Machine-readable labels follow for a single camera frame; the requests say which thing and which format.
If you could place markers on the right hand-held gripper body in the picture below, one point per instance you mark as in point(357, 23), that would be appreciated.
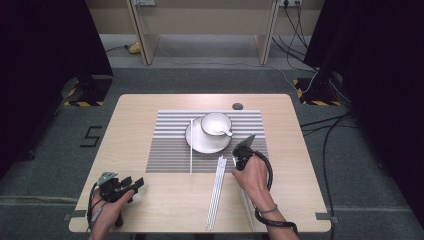
point(245, 151)

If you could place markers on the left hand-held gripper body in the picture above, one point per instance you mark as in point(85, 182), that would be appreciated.
point(108, 191)

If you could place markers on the person's right hand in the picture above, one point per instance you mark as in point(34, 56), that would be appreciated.
point(255, 180)

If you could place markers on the person's left hand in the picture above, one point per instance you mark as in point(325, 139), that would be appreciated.
point(103, 216)

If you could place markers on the white ceramic spoon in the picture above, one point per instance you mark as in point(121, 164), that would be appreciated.
point(226, 132)

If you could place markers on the white plate with dark rim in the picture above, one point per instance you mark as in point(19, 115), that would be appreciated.
point(206, 143)

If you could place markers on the grey tape piece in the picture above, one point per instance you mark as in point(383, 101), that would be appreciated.
point(325, 216)
point(77, 214)

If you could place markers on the white bowl with dark rim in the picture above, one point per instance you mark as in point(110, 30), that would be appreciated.
point(210, 125)

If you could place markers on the grey striped placemat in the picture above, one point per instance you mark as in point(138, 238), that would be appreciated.
point(170, 156)

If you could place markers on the grey wristband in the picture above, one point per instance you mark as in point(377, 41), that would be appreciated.
point(268, 210)

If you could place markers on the black stand with hazard tape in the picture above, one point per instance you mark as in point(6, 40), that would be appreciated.
point(88, 93)
point(320, 93)

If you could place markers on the yellow power strip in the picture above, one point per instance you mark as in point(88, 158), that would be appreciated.
point(134, 47)

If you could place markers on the black curtain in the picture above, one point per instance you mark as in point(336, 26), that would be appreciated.
point(40, 66)
point(383, 83)

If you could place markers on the wall power socket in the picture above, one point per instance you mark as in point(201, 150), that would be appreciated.
point(290, 2)
point(143, 2)

